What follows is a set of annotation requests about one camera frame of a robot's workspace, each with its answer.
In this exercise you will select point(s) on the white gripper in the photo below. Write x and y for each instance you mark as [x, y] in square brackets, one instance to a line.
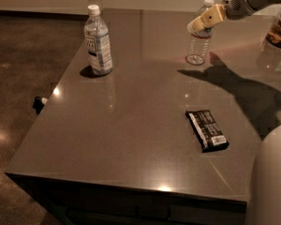
[234, 4]

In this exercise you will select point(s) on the clear water bottle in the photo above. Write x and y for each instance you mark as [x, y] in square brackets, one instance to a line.
[198, 46]

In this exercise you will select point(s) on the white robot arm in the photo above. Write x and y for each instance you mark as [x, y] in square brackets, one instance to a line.
[264, 205]

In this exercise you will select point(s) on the blue label plastic bottle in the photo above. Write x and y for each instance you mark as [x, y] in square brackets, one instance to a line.
[97, 41]

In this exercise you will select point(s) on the black snack bar wrapper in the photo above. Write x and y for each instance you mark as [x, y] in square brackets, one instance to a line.
[207, 130]

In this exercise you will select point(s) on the black object beside table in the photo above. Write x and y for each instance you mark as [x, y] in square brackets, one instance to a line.
[39, 104]

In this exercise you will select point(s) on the dark drawer handle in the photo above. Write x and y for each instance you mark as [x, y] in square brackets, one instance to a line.
[153, 213]

